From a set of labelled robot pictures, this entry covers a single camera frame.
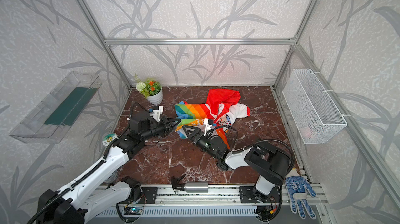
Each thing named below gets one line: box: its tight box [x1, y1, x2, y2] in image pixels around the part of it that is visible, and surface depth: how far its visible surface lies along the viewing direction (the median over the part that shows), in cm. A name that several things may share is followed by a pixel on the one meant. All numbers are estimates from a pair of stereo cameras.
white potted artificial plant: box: [135, 77, 164, 105], surface depth 101 cm
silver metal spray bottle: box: [171, 173, 209, 194], surface depth 75 cm
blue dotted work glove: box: [284, 176, 317, 220], surface depth 74 cm
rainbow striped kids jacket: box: [173, 88, 250, 150], surface depth 103 cm
